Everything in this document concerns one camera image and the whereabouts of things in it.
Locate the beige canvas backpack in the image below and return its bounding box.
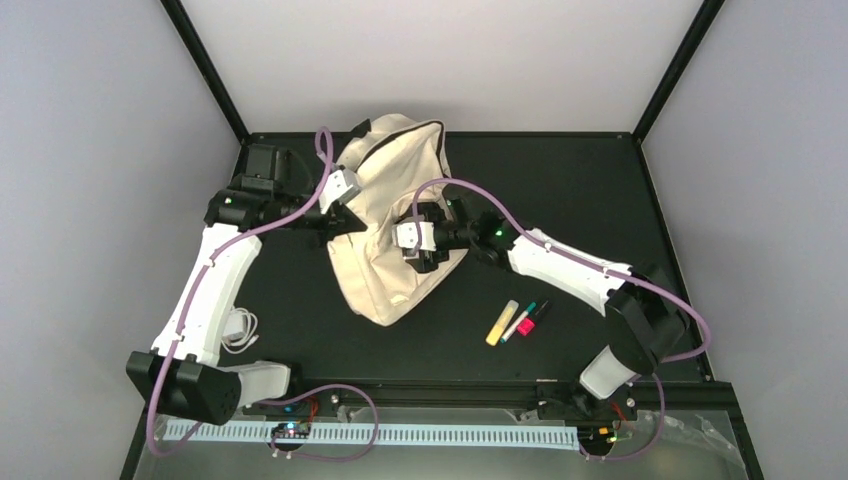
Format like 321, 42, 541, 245
327, 114, 466, 327

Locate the white charger with cable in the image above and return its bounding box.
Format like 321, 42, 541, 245
221, 308, 259, 354

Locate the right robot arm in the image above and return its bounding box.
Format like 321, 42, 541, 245
391, 198, 691, 419

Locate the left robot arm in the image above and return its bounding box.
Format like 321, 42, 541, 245
126, 144, 365, 425

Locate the yellow highlighter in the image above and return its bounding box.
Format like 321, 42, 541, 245
485, 300, 518, 346

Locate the teal white marker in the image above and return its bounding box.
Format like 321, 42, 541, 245
500, 302, 537, 343

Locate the pink black highlighter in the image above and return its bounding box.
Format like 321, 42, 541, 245
516, 299, 551, 337

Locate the small circuit board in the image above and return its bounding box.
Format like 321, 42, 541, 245
271, 421, 312, 442

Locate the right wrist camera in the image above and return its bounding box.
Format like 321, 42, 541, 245
391, 221, 437, 251

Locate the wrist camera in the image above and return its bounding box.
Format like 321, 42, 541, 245
319, 168, 361, 215
391, 221, 437, 251

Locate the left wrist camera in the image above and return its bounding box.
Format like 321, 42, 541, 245
319, 168, 361, 215

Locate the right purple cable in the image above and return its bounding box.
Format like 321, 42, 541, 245
410, 177, 713, 462

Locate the purple cable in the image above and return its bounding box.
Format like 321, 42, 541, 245
145, 127, 380, 464
410, 177, 713, 462

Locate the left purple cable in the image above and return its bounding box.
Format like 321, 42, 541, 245
145, 127, 380, 464

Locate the black frame rail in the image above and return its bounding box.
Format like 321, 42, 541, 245
120, 380, 763, 479

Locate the light blue slotted cable duct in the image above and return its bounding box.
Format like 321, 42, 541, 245
189, 420, 579, 451

